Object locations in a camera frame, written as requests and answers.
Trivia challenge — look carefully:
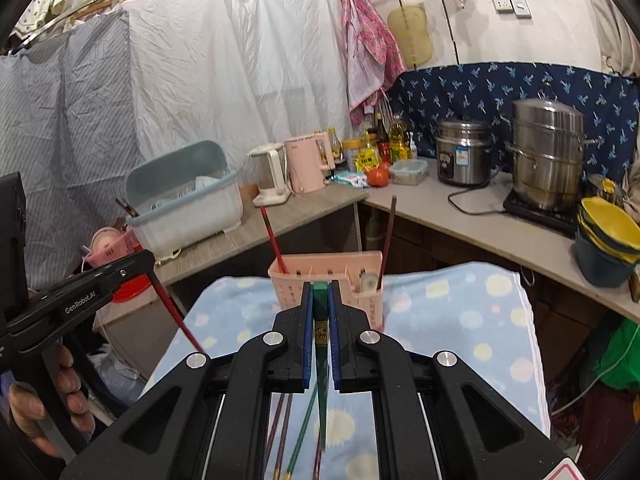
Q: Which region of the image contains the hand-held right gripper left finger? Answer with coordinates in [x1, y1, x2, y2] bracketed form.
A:
[59, 280, 317, 480]

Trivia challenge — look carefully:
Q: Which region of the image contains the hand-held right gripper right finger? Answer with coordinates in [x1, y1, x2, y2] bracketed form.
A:
[327, 279, 568, 480]

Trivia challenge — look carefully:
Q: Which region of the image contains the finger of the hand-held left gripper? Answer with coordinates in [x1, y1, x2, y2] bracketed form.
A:
[0, 249, 157, 346]

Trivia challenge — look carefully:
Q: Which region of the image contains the green chopstick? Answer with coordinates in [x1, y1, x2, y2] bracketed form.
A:
[281, 391, 319, 480]
[312, 282, 331, 448]

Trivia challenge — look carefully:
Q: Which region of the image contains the pink perforated utensil basket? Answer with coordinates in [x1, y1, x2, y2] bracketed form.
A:
[267, 250, 386, 333]

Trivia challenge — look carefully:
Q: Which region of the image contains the person's left hand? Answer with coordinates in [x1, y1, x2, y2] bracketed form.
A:
[7, 342, 96, 458]

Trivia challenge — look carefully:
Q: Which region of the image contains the small pink plastic basket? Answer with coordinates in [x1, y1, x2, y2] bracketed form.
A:
[82, 227, 143, 268]

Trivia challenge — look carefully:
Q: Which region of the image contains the brown chopstick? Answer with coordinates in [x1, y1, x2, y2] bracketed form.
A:
[264, 393, 287, 456]
[272, 393, 294, 480]

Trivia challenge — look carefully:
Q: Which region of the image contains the grey striped hanging sheet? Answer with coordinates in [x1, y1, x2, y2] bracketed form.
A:
[0, 10, 146, 291]

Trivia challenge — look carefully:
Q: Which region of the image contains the blue planet print tablecloth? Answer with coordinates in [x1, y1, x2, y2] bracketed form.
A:
[137, 260, 553, 480]

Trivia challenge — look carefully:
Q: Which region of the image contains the white dish box grey lid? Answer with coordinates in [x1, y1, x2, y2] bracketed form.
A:
[125, 140, 245, 261]

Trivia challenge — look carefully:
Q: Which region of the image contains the blue tissue pack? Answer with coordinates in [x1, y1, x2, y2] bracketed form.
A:
[332, 170, 370, 188]

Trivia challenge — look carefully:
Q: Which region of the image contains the white electric kettle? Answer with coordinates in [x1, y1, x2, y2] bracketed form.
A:
[247, 142, 292, 207]

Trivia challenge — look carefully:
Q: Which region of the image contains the wooden corner counter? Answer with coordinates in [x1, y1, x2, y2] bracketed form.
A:
[155, 170, 640, 323]

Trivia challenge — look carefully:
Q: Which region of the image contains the pink electric kettle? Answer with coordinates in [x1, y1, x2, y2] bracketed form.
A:
[284, 131, 337, 195]

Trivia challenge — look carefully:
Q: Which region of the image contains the red tomato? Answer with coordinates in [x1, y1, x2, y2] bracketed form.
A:
[365, 162, 392, 187]

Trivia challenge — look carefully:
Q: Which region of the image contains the clear food container green lid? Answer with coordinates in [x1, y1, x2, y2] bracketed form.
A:
[389, 158, 430, 185]

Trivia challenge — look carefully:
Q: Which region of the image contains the cluster of condiment bottles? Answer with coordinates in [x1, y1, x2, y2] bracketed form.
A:
[327, 112, 418, 171]

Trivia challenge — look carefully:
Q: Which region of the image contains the steel rice cooker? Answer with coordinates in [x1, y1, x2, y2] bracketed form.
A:
[434, 119, 493, 187]

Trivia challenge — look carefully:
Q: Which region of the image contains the black induction cooktop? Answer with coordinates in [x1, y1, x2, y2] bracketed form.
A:
[502, 187, 581, 238]

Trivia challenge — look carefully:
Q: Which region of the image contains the white hanging sheet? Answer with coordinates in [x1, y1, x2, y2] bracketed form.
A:
[122, 0, 351, 201]

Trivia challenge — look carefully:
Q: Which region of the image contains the blue floral cloth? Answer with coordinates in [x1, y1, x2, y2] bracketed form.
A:
[387, 62, 640, 186]

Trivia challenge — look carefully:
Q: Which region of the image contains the stainless steel steamer pot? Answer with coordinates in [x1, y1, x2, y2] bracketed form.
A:
[505, 99, 603, 211]

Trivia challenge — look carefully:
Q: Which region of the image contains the stack of yellow teal bowls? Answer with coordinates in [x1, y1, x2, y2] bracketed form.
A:
[574, 196, 640, 288]

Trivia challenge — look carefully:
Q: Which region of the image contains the green plastic bag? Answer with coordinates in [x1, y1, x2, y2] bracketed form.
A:
[597, 317, 640, 391]

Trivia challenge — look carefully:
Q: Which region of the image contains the pink floral garment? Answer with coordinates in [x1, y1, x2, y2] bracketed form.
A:
[340, 0, 408, 126]

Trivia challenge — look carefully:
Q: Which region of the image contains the yellow cutting board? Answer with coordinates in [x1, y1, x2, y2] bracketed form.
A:
[387, 4, 435, 68]

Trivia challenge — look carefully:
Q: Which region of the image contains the beige hanging cloth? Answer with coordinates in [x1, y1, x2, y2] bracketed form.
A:
[585, 0, 640, 81]

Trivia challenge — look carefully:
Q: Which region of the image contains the black power cord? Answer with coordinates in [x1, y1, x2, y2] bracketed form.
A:
[447, 170, 511, 216]

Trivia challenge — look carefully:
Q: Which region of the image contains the white cable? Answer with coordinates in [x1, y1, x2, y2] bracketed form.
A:
[550, 342, 640, 413]

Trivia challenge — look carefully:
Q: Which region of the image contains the white wall socket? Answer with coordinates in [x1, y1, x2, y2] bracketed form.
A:
[492, 0, 532, 20]

